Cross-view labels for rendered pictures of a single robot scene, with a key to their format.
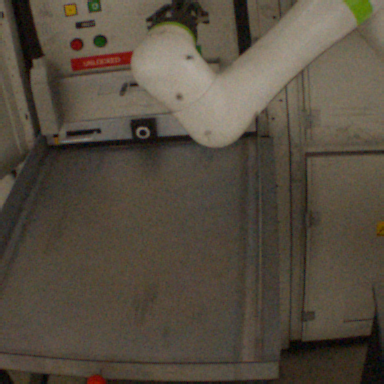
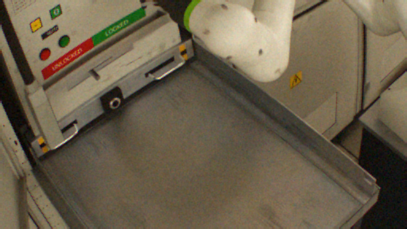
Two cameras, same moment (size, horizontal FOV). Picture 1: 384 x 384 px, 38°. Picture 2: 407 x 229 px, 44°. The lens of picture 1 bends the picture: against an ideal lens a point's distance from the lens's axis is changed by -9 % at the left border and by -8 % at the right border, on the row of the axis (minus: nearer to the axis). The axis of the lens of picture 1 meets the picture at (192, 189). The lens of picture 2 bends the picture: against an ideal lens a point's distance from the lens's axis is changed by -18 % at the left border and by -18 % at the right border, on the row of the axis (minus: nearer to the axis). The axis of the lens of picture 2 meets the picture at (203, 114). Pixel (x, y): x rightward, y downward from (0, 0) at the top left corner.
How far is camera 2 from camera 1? 74 cm
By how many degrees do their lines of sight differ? 31
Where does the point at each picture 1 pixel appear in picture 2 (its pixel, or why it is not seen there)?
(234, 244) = (278, 145)
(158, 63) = (247, 32)
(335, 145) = not seen: hidden behind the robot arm
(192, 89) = (266, 42)
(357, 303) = not seen: hidden behind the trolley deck
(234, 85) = (277, 27)
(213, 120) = (280, 59)
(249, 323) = (345, 182)
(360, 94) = not seen: outside the picture
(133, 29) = (90, 17)
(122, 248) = (206, 199)
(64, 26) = (32, 43)
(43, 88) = (45, 106)
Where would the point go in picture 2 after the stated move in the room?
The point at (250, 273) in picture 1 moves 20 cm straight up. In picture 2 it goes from (312, 155) to (312, 95)
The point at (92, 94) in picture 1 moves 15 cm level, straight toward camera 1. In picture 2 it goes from (63, 92) to (102, 111)
